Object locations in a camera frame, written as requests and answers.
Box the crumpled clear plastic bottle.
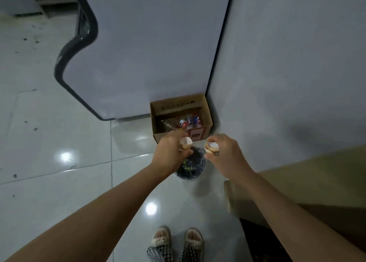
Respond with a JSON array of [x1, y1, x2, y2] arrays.
[[159, 119, 179, 132]]

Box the black trash bin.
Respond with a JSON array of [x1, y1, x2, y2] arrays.
[[175, 146, 206, 181]]

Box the person's left hand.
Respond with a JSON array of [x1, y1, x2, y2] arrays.
[[151, 129, 194, 177]]

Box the person's left forearm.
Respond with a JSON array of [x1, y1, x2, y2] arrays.
[[5, 161, 169, 262]]

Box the person's right hand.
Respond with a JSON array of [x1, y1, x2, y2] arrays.
[[203, 134, 255, 182]]

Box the black white checkered trousers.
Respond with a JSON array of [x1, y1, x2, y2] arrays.
[[146, 243, 201, 262]]

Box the eggshell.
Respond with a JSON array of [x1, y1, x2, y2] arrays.
[[204, 141, 220, 154], [179, 136, 194, 152]]

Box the blue white drink carton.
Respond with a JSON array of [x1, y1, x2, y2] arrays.
[[188, 113, 202, 128]]

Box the brown cardboard box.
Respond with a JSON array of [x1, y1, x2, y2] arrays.
[[150, 93, 214, 144]]

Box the grey cabinet with black edge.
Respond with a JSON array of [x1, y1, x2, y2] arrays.
[[54, 0, 236, 121]]

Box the person's left beige sandal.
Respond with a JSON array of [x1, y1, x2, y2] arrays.
[[151, 226, 173, 262]]

